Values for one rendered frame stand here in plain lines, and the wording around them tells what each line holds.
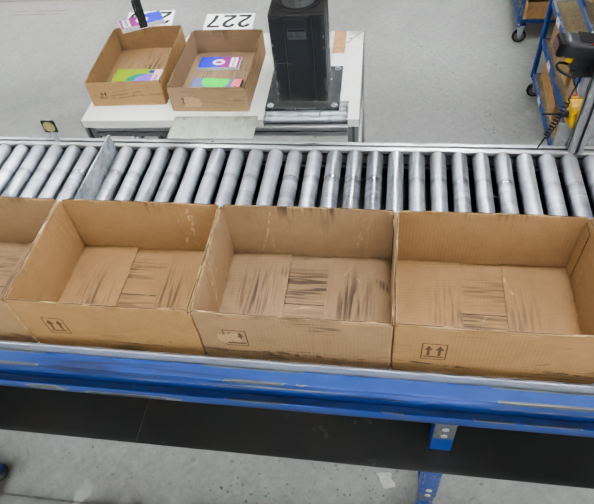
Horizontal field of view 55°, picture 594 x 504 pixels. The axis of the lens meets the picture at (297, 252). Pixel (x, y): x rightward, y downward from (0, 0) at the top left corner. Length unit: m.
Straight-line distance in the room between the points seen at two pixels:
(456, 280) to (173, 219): 0.67
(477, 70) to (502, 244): 2.40
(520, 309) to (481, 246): 0.16
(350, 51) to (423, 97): 1.13
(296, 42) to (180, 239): 0.82
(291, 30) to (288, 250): 0.81
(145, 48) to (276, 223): 1.40
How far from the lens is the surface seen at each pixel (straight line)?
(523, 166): 1.85
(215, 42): 2.39
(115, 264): 1.47
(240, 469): 2.09
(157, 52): 2.49
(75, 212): 1.47
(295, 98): 2.06
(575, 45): 1.76
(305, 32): 1.92
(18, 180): 2.09
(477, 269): 1.37
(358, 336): 1.10
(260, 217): 1.30
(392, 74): 3.58
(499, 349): 1.13
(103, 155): 1.98
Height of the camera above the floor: 1.94
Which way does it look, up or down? 50 degrees down
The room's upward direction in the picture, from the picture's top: 8 degrees counter-clockwise
